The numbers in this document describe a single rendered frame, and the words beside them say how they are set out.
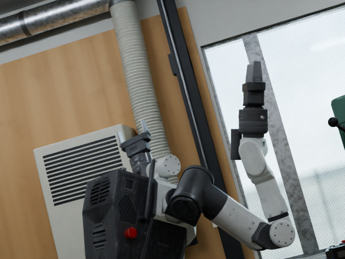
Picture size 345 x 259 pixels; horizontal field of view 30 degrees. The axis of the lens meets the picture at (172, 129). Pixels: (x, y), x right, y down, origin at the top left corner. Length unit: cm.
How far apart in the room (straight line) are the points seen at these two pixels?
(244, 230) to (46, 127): 221
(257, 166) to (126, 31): 192
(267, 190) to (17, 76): 237
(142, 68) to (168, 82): 20
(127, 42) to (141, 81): 24
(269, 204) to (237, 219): 12
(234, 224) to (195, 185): 16
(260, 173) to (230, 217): 16
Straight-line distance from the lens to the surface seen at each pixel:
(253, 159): 189
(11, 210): 394
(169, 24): 368
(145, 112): 353
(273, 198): 191
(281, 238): 188
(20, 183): 392
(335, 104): 234
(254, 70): 189
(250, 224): 186
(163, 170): 204
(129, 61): 361
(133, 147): 244
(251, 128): 190
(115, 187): 187
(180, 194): 178
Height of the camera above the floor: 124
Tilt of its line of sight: 8 degrees up
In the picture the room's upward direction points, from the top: 15 degrees counter-clockwise
